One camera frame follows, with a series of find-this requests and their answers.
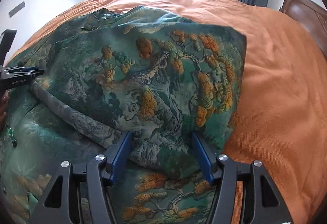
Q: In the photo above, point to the wooden headboard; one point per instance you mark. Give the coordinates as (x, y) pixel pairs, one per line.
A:
(304, 14)

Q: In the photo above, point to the green pine-print garment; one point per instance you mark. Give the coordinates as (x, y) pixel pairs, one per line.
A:
(153, 73)

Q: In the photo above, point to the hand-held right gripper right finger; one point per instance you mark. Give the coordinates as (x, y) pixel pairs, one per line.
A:
(201, 155)

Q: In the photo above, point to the grey wall switch panel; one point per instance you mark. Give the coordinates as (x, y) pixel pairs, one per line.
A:
(17, 9)

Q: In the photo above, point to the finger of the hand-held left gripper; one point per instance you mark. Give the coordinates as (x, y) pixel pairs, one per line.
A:
(29, 69)
(33, 74)

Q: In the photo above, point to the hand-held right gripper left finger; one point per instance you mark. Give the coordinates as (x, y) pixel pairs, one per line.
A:
(122, 156)

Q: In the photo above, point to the orange bed blanket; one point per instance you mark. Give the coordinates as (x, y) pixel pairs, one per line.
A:
(268, 86)

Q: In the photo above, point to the person's left hand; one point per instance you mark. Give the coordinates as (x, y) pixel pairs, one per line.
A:
(2, 111)

